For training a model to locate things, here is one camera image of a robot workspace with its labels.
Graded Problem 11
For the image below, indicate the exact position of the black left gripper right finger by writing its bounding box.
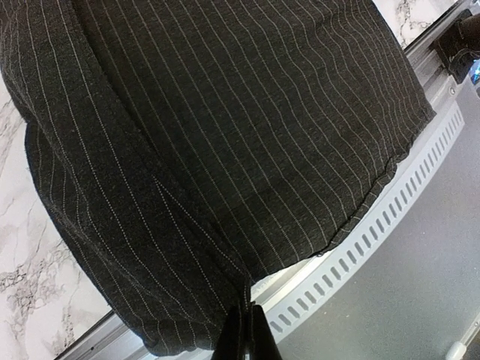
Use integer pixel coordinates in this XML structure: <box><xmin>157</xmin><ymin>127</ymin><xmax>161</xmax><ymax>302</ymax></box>
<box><xmin>249</xmin><ymin>304</ymin><xmax>282</xmax><ymax>360</ymax></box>

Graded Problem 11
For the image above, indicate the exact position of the black pinstripe long sleeve shirt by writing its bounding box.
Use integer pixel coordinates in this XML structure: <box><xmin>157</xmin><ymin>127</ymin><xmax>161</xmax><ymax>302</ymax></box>
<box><xmin>1</xmin><ymin>1</ymin><xmax>435</xmax><ymax>358</ymax></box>

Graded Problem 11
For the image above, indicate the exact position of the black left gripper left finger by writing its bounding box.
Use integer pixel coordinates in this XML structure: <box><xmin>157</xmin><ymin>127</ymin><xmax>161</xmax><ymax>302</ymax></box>
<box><xmin>211</xmin><ymin>307</ymin><xmax>250</xmax><ymax>360</ymax></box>

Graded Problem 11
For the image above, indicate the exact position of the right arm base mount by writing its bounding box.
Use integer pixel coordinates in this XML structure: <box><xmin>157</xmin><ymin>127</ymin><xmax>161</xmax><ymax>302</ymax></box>
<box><xmin>433</xmin><ymin>10</ymin><xmax>479</xmax><ymax>85</ymax></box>

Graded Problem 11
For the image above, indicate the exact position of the aluminium front rail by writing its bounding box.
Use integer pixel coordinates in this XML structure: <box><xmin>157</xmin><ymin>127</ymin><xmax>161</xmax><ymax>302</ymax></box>
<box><xmin>59</xmin><ymin>7</ymin><xmax>480</xmax><ymax>360</ymax></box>

